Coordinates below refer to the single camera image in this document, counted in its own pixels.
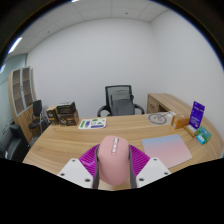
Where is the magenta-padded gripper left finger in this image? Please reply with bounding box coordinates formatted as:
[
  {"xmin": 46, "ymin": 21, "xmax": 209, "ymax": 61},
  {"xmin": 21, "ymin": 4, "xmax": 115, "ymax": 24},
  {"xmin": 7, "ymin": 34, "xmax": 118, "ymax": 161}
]
[{"xmin": 57, "ymin": 144, "xmax": 101, "ymax": 190}]

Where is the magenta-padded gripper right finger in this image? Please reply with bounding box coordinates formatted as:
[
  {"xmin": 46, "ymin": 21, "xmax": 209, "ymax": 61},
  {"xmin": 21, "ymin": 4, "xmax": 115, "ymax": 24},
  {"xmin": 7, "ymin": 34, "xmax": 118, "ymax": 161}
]
[{"xmin": 128, "ymin": 144, "xmax": 172, "ymax": 189}]

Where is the pink computer mouse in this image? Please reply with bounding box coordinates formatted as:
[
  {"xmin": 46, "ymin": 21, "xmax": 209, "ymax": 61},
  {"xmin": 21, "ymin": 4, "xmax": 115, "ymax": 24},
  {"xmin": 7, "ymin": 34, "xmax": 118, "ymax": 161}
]
[{"xmin": 97, "ymin": 134, "xmax": 131, "ymax": 186}]

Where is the pink and blue mouse pad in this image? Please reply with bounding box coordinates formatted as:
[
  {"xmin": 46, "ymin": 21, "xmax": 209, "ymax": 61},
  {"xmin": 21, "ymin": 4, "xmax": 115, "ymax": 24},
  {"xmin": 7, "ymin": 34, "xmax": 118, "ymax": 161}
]
[{"xmin": 141, "ymin": 134, "xmax": 193, "ymax": 169}]

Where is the printed paper leaflet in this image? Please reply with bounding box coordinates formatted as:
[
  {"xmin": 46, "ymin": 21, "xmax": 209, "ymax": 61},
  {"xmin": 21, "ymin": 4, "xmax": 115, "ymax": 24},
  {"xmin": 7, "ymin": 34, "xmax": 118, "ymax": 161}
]
[{"xmin": 77, "ymin": 117, "xmax": 108, "ymax": 130}]

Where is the long tan box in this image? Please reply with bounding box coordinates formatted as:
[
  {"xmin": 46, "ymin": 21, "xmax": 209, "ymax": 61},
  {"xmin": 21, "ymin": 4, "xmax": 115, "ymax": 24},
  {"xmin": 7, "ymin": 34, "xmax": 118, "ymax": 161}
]
[{"xmin": 183, "ymin": 124, "xmax": 199, "ymax": 138}]

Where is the orange-brown cardboard box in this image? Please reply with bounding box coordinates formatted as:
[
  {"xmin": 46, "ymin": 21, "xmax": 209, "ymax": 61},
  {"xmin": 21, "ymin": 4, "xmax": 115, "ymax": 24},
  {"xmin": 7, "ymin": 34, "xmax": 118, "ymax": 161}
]
[{"xmin": 171, "ymin": 113, "xmax": 191, "ymax": 130}]

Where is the large dark cardboard box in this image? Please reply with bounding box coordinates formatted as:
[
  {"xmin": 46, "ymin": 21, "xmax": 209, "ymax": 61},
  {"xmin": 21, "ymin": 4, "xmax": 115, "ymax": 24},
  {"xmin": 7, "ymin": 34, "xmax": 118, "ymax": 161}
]
[{"xmin": 56, "ymin": 101, "xmax": 80, "ymax": 127}]

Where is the blue packet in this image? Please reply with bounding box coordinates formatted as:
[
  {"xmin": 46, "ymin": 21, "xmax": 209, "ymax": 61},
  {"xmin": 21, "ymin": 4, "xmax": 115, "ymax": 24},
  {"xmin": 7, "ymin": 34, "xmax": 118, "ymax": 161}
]
[{"xmin": 195, "ymin": 133, "xmax": 207, "ymax": 145}]

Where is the small brown cardboard box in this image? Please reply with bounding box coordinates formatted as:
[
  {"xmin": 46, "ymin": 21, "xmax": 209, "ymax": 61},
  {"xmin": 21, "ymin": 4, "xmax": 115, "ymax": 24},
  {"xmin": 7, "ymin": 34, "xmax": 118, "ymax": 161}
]
[{"xmin": 45, "ymin": 105, "xmax": 60, "ymax": 126}]

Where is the green packet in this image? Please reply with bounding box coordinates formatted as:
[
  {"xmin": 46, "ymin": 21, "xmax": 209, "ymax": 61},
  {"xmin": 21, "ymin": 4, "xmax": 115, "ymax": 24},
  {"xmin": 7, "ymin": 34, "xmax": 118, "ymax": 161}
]
[{"xmin": 196, "ymin": 126, "xmax": 213, "ymax": 144}]

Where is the black visitor chair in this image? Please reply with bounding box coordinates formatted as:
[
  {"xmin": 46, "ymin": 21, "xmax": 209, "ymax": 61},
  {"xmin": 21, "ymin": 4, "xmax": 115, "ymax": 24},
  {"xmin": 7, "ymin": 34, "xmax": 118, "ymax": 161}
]
[{"xmin": 27, "ymin": 99, "xmax": 49, "ymax": 136}]

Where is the black leather armchair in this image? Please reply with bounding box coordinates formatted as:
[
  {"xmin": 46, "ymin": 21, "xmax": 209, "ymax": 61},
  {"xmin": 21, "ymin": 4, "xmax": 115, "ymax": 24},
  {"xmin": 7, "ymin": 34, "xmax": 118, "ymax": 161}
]
[{"xmin": 0, "ymin": 124, "xmax": 31, "ymax": 163}]

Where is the wooden side cabinet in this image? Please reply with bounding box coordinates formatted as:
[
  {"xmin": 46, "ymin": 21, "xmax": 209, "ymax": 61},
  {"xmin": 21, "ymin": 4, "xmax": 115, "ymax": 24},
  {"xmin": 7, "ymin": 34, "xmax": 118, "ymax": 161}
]
[{"xmin": 146, "ymin": 92, "xmax": 194, "ymax": 116}]

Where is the purple pouch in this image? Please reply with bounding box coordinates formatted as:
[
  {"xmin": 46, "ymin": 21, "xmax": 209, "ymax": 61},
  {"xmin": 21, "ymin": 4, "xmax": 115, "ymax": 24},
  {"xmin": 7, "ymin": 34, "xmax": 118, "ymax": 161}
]
[{"xmin": 188, "ymin": 100, "xmax": 206, "ymax": 130}]

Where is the black mesh office chair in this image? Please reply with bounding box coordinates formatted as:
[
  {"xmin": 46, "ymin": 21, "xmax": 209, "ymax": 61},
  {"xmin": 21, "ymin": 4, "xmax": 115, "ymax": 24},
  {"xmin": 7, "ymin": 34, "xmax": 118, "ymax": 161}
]
[{"xmin": 97, "ymin": 84, "xmax": 146, "ymax": 118}]

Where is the wooden shelf unit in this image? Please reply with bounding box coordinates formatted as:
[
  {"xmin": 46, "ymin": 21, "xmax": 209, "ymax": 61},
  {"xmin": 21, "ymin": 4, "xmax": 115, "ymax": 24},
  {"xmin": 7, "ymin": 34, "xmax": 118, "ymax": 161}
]
[{"xmin": 8, "ymin": 65, "xmax": 41, "ymax": 141}]

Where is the ceiling light panel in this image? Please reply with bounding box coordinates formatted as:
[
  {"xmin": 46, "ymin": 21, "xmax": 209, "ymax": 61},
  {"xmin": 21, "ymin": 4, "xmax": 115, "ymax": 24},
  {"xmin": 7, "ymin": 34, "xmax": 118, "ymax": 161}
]
[{"xmin": 7, "ymin": 36, "xmax": 24, "ymax": 54}]

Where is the clear bag with grey ring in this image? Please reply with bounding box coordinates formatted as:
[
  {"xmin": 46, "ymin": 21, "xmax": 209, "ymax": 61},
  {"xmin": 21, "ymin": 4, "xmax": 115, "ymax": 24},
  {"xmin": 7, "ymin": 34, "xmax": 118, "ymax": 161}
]
[{"xmin": 146, "ymin": 111, "xmax": 174, "ymax": 126}]

